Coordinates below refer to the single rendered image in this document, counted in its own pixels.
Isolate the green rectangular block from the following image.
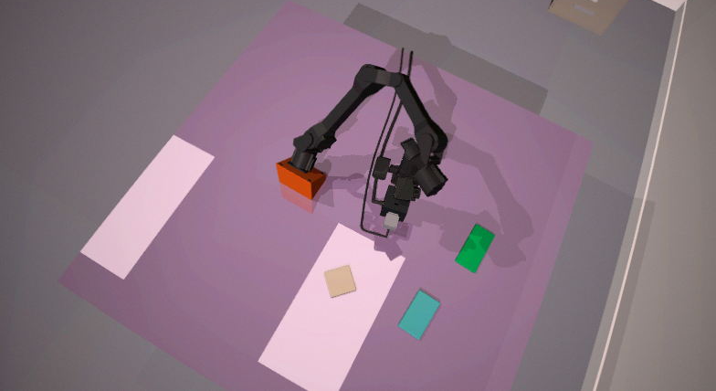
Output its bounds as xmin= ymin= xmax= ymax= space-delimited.
xmin=455 ymin=224 xmax=495 ymax=273

